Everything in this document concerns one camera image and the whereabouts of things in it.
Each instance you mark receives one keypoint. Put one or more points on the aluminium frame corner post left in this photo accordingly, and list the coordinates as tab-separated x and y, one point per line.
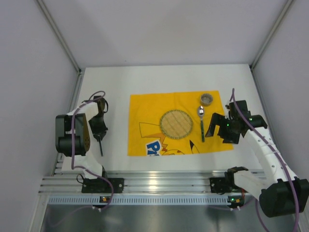
56	31

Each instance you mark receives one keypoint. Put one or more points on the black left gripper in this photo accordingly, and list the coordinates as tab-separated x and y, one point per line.
99	132

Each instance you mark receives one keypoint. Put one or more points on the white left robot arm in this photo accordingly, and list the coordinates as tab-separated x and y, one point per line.
78	135

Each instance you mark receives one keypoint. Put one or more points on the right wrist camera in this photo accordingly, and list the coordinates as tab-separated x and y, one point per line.
233	112

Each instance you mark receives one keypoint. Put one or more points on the aluminium frame corner post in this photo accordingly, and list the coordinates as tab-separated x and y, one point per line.
56	31
272	32

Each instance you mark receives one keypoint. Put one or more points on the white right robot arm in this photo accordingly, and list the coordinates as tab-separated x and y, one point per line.
281	192

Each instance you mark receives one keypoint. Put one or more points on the speckled ceramic cup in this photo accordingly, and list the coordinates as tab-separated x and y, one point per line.
206	99

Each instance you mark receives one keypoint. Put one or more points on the green handled spoon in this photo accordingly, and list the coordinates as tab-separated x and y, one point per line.
201	112

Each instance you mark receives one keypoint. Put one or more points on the yellow printed cloth placemat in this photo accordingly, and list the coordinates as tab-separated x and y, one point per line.
145	137

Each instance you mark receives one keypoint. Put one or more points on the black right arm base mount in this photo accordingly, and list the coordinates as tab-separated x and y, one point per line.
219	185

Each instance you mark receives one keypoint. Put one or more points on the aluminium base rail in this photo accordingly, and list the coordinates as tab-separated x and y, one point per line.
152	182

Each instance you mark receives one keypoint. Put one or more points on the round woven yellow plate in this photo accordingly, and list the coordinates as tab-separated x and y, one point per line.
176	124

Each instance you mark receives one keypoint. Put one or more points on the green handled fork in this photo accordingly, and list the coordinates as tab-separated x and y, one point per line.
100	146

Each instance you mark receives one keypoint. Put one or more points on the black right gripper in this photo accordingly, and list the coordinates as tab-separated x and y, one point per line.
222	127

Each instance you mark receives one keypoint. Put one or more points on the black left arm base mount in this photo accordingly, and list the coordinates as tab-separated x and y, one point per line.
101	186

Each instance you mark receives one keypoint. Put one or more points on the aluminium frame corner post right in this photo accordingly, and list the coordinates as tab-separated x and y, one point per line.
272	32

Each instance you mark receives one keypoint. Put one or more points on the white slotted cable duct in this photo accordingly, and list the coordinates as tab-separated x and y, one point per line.
145	200

